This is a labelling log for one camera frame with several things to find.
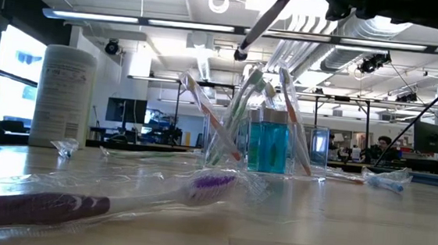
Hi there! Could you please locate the person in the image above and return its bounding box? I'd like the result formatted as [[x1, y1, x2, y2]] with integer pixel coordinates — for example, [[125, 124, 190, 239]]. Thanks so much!
[[360, 133, 403, 167], [325, 133, 343, 160]]

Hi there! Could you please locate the clear acrylic organizer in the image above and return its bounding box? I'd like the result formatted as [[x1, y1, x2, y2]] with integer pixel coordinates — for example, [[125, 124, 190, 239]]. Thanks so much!
[[200, 112, 332, 183]]

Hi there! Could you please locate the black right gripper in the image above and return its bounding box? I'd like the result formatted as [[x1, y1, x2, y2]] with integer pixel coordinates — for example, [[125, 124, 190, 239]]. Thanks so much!
[[311, 0, 438, 30]]

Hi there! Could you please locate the white green wipes canister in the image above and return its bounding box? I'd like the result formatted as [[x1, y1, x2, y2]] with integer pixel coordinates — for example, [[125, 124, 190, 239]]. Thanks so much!
[[27, 42, 99, 151]]

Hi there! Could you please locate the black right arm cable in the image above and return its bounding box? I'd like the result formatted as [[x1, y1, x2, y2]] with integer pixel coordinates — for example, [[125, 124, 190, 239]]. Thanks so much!
[[372, 51, 438, 172]]

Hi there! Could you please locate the ceiling light strip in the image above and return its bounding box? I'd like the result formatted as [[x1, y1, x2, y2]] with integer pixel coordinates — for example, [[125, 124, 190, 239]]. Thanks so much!
[[41, 6, 438, 55]]

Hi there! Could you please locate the black monitor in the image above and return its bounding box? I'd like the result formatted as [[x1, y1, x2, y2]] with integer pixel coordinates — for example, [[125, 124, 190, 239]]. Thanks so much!
[[411, 120, 438, 154], [104, 97, 148, 125]]

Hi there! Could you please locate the large glass window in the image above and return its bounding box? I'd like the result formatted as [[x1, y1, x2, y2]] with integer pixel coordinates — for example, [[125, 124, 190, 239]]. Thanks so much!
[[0, 23, 49, 125]]

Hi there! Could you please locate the white ceiling ring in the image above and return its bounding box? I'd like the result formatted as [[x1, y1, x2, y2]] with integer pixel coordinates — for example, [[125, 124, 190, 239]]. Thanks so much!
[[206, 0, 231, 16]]

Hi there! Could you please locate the black ceiling camera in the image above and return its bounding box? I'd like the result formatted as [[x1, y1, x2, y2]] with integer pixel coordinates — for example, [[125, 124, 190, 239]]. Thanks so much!
[[395, 91, 418, 105], [105, 38, 123, 56], [357, 50, 393, 76], [233, 46, 249, 62]]

